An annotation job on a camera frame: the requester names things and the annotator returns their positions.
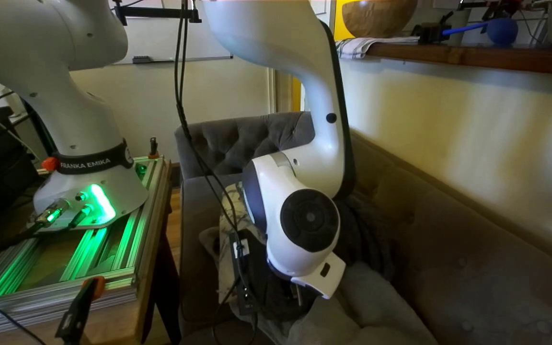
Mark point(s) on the grey tufted sofa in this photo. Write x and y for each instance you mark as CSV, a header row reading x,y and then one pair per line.
x,y
469,272

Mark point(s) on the blue handled tool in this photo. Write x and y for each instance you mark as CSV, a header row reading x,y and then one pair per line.
x,y
500,30

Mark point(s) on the aluminium frame robot table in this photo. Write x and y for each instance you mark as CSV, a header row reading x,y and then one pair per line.
x,y
40,276

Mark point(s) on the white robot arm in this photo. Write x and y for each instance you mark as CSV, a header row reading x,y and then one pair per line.
x,y
284,247

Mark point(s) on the light grey pillow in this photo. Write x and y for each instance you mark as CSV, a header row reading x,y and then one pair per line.
x,y
364,310

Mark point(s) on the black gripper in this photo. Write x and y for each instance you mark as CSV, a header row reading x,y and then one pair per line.
x,y
268,295

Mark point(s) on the wooden counter shelf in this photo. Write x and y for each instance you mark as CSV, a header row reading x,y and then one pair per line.
x,y
462,55

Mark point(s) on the white bird print pillow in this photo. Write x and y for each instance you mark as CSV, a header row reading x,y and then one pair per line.
x,y
224,254

